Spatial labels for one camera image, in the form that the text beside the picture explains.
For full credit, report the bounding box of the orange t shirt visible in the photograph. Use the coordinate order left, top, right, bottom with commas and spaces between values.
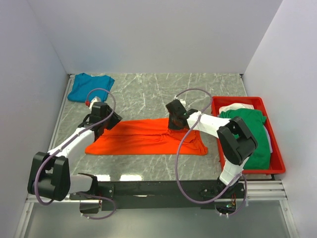
84, 118, 209, 156

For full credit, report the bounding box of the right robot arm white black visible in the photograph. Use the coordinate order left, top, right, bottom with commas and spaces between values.
165, 99, 258, 198

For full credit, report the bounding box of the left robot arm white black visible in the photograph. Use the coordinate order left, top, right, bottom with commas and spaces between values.
27, 102, 122, 201

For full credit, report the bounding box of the folded blue t shirt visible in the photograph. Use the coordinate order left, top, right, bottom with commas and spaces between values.
67, 73, 115, 103

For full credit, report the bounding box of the white t shirt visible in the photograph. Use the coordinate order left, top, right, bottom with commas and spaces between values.
218, 103, 255, 114

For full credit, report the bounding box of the black base beam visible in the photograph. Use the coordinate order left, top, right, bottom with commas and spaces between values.
69, 180, 245, 214

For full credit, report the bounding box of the green t shirt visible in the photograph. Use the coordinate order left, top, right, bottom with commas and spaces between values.
217, 108, 272, 170

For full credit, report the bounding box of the lavender t shirt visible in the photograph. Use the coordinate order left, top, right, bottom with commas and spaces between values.
264, 126, 273, 154

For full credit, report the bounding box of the red plastic bin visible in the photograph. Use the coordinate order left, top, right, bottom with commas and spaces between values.
210, 96, 286, 175

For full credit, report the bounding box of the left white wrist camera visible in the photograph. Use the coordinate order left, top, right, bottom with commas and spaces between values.
85, 97, 101, 108

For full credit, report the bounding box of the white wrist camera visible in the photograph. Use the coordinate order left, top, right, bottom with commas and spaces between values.
176, 99, 186, 107
85, 97, 101, 108

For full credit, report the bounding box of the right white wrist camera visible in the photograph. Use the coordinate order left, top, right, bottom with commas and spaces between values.
176, 99, 186, 107

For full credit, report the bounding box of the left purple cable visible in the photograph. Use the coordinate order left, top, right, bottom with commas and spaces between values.
33, 88, 117, 220

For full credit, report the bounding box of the aluminium frame rail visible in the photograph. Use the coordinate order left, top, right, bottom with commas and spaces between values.
13, 73, 75, 238

